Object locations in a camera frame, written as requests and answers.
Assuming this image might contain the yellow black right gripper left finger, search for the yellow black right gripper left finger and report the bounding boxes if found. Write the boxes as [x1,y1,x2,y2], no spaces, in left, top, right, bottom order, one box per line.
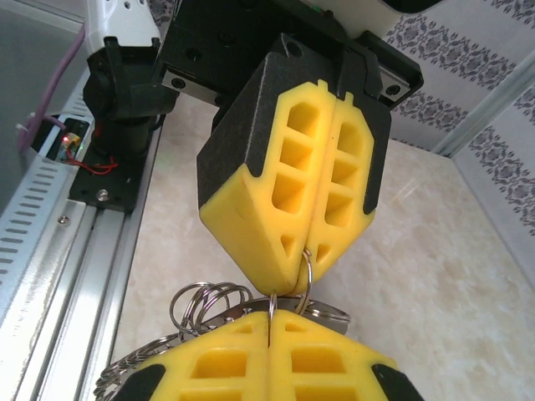
[119,311,272,401]

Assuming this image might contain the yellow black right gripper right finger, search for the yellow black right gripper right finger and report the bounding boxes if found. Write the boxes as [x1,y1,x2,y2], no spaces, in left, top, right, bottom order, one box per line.
[269,310,424,401]

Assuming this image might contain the thick silver ring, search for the thick silver ring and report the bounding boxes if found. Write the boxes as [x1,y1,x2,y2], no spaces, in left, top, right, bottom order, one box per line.
[292,296,353,336]

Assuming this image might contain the linked small silver rings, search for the linked small silver rings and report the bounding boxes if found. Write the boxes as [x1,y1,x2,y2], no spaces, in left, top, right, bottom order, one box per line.
[169,280,254,338]

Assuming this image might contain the thin silver keyring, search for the thin silver keyring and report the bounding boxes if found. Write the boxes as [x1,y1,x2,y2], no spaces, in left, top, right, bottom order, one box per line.
[267,246,315,350]

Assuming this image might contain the silver keys bunch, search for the silver keys bunch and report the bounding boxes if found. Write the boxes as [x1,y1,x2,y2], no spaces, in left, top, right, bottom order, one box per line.
[94,332,185,396]

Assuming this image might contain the small circuit board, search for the small circuit board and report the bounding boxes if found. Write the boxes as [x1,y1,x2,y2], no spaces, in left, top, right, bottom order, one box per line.
[52,120,91,164]

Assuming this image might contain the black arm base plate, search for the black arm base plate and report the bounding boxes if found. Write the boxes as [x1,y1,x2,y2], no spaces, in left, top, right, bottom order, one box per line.
[69,152,148,215]

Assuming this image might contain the aluminium frame corner post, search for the aluminium frame corner post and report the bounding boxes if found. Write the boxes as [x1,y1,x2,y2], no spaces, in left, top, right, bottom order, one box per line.
[432,49,535,159]

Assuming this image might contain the thin red wire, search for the thin red wire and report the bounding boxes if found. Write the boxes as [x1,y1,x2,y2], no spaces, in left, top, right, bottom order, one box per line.
[74,155,120,175]

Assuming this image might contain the long aluminium mounting rail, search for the long aluminium mounting rail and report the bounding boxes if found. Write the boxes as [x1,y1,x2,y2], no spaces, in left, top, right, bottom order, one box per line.
[0,124,168,401]

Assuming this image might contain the slotted grey cable duct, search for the slotted grey cable duct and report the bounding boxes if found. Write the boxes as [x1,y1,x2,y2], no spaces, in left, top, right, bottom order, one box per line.
[0,70,91,293]

